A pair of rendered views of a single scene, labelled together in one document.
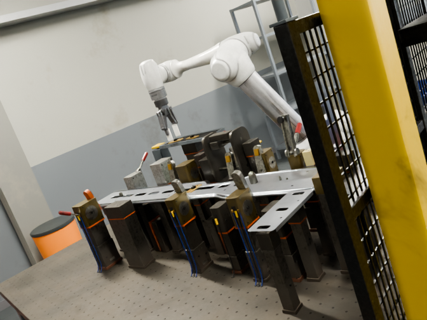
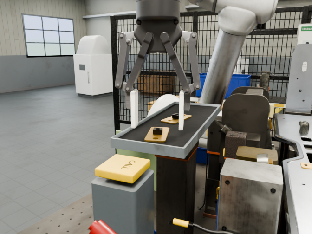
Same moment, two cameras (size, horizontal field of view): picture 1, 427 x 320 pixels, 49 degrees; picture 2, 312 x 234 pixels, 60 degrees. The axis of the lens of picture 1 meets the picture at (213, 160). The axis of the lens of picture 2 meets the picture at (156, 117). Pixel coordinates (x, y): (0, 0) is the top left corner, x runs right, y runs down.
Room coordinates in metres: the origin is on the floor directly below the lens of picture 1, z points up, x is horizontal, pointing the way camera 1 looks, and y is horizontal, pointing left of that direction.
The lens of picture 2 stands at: (2.69, 0.62, 1.32)
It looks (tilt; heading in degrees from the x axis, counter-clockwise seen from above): 14 degrees down; 250
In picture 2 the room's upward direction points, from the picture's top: straight up
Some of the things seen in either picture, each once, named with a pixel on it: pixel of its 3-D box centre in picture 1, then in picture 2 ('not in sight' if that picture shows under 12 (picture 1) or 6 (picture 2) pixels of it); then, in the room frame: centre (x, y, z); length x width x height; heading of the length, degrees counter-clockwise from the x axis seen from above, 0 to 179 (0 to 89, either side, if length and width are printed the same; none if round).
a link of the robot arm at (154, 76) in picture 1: (152, 73); not in sight; (2.53, 0.15, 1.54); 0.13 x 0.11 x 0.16; 145
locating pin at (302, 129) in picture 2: (253, 178); (304, 128); (1.80, -0.12, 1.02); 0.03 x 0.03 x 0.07
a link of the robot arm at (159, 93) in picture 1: (157, 94); not in sight; (2.52, 0.16, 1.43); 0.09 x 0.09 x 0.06
